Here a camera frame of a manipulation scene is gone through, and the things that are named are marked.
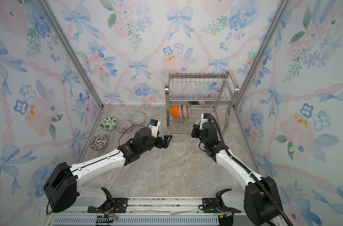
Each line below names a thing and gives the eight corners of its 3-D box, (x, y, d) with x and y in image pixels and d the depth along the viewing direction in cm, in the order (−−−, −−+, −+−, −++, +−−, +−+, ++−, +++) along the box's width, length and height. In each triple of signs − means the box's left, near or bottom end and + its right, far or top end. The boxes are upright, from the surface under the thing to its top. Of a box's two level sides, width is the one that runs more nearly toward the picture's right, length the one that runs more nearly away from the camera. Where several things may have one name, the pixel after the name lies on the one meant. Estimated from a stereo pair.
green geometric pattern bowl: (129, 124, 110) (128, 121, 107) (132, 115, 116) (131, 112, 113) (144, 125, 110) (143, 121, 107) (145, 115, 116) (144, 112, 113)
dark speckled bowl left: (90, 151, 96) (87, 147, 92) (95, 138, 102) (92, 134, 98) (106, 151, 96) (103, 147, 92) (110, 138, 102) (107, 134, 98)
